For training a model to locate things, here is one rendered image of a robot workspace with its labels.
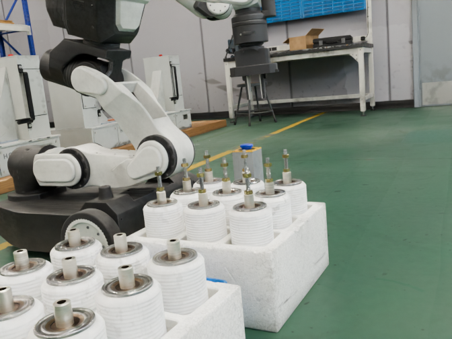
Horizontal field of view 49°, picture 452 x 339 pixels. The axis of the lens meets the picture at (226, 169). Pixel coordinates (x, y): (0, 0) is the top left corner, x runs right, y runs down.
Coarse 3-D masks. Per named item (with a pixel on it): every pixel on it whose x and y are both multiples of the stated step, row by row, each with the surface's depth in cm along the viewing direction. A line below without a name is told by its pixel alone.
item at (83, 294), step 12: (96, 276) 77; (48, 288) 75; (60, 288) 74; (72, 288) 74; (84, 288) 75; (96, 288) 76; (48, 300) 74; (72, 300) 74; (84, 300) 75; (48, 312) 75; (96, 312) 76
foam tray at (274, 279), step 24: (312, 216) 124; (144, 240) 116; (288, 240) 109; (312, 240) 124; (216, 264) 107; (240, 264) 104; (264, 264) 101; (288, 264) 109; (312, 264) 124; (264, 288) 102; (288, 288) 109; (264, 312) 104; (288, 312) 109
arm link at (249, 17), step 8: (256, 0) 119; (264, 0) 120; (272, 0) 120; (240, 8) 121; (248, 8) 120; (256, 8) 121; (264, 8) 121; (272, 8) 120; (240, 16) 120; (248, 16) 119; (256, 16) 119; (264, 16) 121; (272, 16) 122; (232, 24) 123; (240, 24) 120; (248, 24) 119
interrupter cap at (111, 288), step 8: (112, 280) 74; (136, 280) 74; (144, 280) 73; (152, 280) 72; (104, 288) 71; (112, 288) 71; (136, 288) 70; (144, 288) 70; (112, 296) 69; (120, 296) 68; (128, 296) 68
